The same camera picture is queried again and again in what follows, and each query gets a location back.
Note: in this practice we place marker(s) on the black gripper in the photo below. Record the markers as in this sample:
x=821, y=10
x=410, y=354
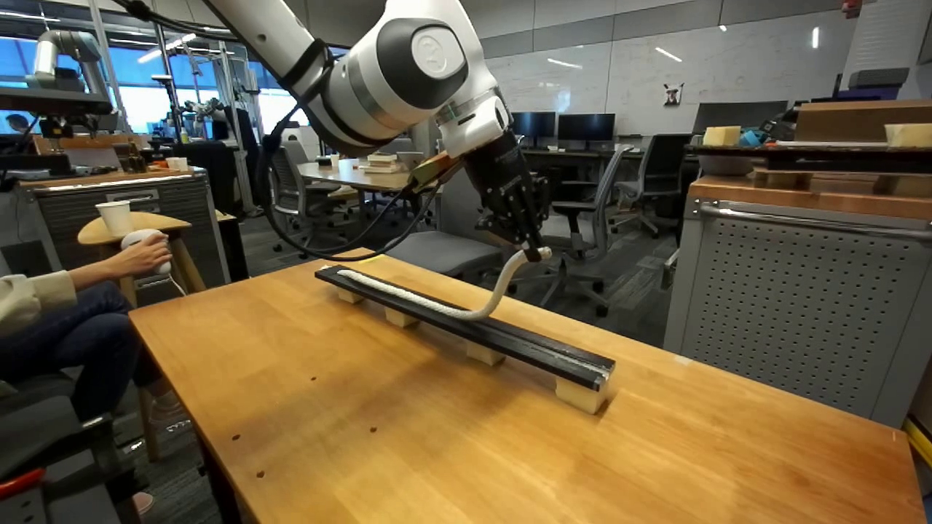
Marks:
x=499, y=184

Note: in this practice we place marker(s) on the forearm in cream sleeve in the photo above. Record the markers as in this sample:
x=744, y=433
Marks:
x=40, y=296

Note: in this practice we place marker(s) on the brown cardboard box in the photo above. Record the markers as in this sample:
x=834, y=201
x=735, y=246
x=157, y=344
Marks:
x=854, y=121

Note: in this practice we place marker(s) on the black mesh office chair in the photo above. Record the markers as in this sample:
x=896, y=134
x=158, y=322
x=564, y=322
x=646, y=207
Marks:
x=294, y=184

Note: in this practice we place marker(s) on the grey office chair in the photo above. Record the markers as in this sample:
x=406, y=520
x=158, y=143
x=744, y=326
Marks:
x=439, y=251
x=585, y=229

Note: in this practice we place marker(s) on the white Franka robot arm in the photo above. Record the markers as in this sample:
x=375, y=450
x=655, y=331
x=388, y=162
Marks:
x=388, y=77

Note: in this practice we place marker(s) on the white handheld controller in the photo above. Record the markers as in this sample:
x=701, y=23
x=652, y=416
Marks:
x=142, y=235

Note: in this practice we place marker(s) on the red chair part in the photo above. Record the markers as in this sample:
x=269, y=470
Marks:
x=23, y=485

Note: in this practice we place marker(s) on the person's leg in jeans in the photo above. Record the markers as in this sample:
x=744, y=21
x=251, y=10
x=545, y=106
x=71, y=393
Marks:
x=90, y=338

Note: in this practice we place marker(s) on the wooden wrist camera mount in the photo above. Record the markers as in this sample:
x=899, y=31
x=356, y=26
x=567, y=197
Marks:
x=436, y=169

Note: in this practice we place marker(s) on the long black grooved rail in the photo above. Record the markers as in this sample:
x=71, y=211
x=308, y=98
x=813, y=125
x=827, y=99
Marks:
x=544, y=354

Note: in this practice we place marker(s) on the white paper cup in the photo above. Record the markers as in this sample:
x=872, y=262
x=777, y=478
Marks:
x=116, y=217

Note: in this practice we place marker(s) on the white lamp head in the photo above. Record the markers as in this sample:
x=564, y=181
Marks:
x=45, y=58

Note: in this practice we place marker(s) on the black tray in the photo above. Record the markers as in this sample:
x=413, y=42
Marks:
x=827, y=156

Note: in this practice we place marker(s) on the dark drawer cabinet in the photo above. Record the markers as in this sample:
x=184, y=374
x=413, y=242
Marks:
x=184, y=204

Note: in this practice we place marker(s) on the yellow bar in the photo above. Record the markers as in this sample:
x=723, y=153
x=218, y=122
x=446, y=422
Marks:
x=923, y=444

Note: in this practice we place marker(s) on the person's hand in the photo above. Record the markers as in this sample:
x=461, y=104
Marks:
x=132, y=259

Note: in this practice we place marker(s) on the round wooden stool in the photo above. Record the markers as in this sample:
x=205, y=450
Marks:
x=164, y=224

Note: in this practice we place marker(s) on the black computer monitor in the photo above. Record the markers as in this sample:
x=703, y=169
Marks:
x=586, y=128
x=538, y=125

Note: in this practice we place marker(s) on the yellow foam block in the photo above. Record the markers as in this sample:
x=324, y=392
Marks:
x=910, y=134
x=720, y=137

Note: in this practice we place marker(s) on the grey perforated metal cabinet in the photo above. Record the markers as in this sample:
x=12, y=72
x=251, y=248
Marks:
x=796, y=300

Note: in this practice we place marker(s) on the light rail support block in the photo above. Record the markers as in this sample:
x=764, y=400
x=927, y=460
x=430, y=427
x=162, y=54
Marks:
x=400, y=318
x=352, y=296
x=585, y=396
x=489, y=355

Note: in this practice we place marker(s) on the small black wall sticker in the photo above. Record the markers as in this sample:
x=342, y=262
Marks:
x=675, y=93

